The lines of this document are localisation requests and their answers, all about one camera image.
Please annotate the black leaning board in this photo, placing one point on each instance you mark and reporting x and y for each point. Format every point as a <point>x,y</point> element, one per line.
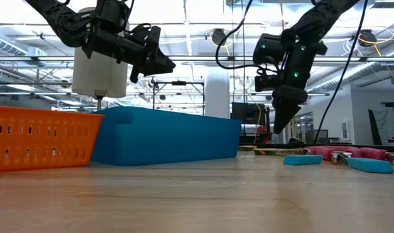
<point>373,129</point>

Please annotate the white building column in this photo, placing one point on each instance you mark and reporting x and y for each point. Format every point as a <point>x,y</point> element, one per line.
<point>217,94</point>

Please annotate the orange slotted plastic basket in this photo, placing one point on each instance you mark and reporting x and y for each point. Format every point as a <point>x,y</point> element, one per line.
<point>38,119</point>

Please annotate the black monitor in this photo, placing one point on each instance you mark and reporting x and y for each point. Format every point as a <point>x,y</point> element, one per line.
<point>249,113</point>

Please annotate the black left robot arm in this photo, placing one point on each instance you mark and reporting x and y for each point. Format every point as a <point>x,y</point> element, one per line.
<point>70,22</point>

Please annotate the yellow staples pack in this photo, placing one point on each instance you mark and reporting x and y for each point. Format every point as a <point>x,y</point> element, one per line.
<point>270,152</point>
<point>247,148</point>

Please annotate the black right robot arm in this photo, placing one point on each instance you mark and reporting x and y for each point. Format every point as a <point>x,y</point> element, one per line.
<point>317,17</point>

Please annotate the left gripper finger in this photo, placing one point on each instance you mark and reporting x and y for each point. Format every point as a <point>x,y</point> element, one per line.
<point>156,70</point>
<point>161,59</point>

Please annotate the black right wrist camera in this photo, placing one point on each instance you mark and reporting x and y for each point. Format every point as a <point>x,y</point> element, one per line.
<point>265,83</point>

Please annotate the teal plastic bin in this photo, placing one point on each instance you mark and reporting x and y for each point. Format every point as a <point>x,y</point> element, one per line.
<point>168,139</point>

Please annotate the white shade table lamp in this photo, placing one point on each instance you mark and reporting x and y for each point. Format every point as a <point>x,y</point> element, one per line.
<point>99,77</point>

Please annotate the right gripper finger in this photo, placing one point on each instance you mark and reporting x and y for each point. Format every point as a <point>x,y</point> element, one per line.
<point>286,103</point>

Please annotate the black background rig frame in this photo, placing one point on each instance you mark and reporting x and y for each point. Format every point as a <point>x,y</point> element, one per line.
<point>179,83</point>

